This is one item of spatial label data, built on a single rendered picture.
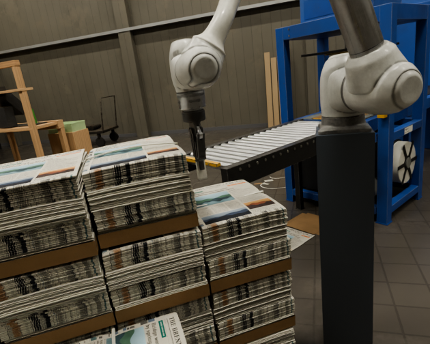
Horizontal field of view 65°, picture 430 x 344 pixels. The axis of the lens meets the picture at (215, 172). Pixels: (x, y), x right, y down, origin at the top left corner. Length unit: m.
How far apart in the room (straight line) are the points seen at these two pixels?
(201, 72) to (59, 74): 8.72
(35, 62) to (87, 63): 1.51
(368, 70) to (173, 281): 0.84
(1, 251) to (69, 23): 8.45
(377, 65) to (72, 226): 0.95
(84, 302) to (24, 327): 0.16
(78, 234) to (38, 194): 0.14
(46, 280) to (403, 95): 1.10
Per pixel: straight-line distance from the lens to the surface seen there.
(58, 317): 1.09
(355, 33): 1.12
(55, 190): 0.93
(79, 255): 0.99
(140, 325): 1.09
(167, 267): 1.03
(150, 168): 0.94
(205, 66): 0.87
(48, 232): 0.97
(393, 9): 2.63
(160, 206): 0.97
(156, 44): 8.07
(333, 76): 1.29
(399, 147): 3.03
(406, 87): 1.11
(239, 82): 7.46
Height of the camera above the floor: 1.27
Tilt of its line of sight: 16 degrees down
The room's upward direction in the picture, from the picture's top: 7 degrees counter-clockwise
